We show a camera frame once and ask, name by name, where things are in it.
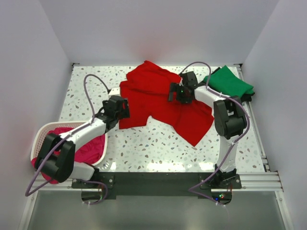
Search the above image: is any folded green t shirt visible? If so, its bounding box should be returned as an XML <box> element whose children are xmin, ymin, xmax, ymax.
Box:
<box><xmin>203</xmin><ymin>65</ymin><xmax>255</xmax><ymax>101</ymax></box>

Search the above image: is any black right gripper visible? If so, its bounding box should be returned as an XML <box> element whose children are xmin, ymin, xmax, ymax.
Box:
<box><xmin>167</xmin><ymin>82</ymin><xmax>192</xmax><ymax>104</ymax></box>

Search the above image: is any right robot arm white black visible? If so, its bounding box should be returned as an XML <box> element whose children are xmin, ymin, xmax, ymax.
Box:
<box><xmin>168</xmin><ymin>71</ymin><xmax>250</xmax><ymax>188</ymax></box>

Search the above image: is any folded black t shirt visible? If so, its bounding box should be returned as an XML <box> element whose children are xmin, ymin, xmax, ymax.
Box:
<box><xmin>200</xmin><ymin>67</ymin><xmax>255</xmax><ymax>103</ymax></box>

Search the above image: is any white perforated laundry basket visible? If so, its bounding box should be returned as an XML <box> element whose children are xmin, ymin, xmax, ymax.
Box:
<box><xmin>30</xmin><ymin>121</ymin><xmax>108</xmax><ymax>166</ymax></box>

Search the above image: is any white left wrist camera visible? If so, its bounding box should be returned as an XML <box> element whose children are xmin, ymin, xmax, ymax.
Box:
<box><xmin>108</xmin><ymin>87</ymin><xmax>120</xmax><ymax>96</ymax></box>

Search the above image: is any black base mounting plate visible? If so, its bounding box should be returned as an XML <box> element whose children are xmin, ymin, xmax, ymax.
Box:
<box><xmin>71</xmin><ymin>172</ymin><xmax>242</xmax><ymax>204</ymax></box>

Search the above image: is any magenta t shirt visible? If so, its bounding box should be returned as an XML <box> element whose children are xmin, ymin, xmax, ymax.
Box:
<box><xmin>31</xmin><ymin>127</ymin><xmax>106</xmax><ymax>181</ymax></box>

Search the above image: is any red t shirt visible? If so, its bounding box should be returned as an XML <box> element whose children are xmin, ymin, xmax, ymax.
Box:
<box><xmin>119</xmin><ymin>61</ymin><xmax>214</xmax><ymax>146</ymax></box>

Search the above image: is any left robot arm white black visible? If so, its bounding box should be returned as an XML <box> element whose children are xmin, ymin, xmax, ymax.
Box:
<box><xmin>35</xmin><ymin>95</ymin><xmax>130</xmax><ymax>188</ymax></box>

